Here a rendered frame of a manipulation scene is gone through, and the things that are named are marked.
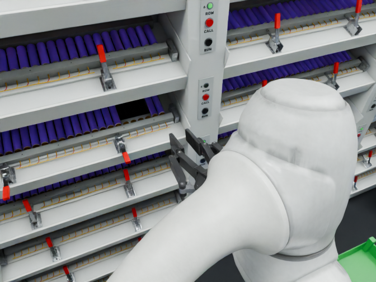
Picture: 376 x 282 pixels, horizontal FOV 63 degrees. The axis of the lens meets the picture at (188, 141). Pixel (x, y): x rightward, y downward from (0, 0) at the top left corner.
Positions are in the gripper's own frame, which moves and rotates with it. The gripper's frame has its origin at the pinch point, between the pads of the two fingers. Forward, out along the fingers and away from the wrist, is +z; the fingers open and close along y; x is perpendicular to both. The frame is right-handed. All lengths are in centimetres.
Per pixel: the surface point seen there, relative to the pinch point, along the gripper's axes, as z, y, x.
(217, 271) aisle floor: 30, -21, 96
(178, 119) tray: 19.0, -5.5, 4.6
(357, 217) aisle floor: 26, -105, 97
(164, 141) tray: 16.1, 0.1, 8.3
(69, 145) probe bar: 19.2, 23.3, 3.7
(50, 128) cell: 24.7, 26.6, 0.8
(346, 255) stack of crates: -3, -59, 68
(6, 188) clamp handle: 12.0, 37.7, 6.3
